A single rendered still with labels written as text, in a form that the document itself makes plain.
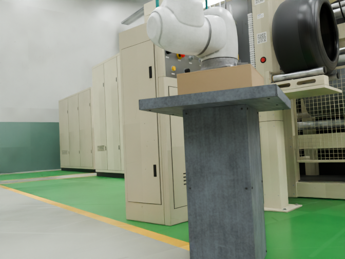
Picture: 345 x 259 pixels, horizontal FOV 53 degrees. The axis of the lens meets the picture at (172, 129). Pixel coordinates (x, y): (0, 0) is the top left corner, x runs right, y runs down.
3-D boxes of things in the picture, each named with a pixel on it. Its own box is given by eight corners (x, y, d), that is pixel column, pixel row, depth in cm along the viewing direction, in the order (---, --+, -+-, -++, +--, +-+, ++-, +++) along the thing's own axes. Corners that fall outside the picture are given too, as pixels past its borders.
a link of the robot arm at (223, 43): (247, 59, 140) (244, 6, 141) (213, 54, 130) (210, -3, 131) (220, 68, 154) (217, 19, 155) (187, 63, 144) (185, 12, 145)
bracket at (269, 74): (265, 86, 233) (265, 71, 233) (289, 91, 263) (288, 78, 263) (270, 85, 231) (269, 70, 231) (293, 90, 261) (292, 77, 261)
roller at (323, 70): (271, 81, 234) (270, 75, 234) (274, 82, 237) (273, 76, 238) (324, 72, 211) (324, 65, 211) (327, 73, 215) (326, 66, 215)
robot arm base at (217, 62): (241, 66, 127) (240, 51, 128) (189, 75, 140) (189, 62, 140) (258, 74, 142) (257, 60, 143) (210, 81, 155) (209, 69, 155)
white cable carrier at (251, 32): (251, 77, 254) (247, 14, 256) (254, 78, 257) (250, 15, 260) (256, 76, 251) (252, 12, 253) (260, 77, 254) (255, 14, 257)
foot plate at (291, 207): (250, 209, 244) (250, 206, 244) (267, 203, 265) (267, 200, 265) (287, 213, 227) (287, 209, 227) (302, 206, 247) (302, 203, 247)
